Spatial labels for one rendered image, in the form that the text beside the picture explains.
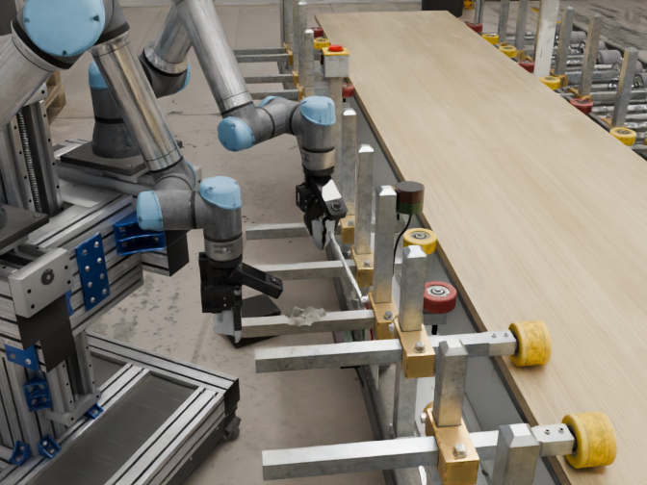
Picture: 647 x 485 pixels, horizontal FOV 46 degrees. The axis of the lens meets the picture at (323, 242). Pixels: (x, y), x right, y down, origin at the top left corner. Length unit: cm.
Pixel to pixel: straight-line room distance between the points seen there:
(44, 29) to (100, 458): 134
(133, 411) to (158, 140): 112
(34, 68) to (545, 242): 118
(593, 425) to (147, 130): 95
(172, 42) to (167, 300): 161
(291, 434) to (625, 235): 126
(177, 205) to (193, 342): 165
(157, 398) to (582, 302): 136
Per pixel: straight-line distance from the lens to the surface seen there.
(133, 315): 325
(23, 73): 137
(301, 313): 159
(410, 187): 152
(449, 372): 111
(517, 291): 166
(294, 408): 269
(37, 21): 132
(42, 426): 230
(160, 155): 152
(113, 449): 231
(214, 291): 150
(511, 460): 89
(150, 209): 143
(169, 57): 197
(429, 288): 162
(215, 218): 142
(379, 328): 157
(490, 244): 183
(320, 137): 166
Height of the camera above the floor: 175
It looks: 28 degrees down
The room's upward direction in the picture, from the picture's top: straight up
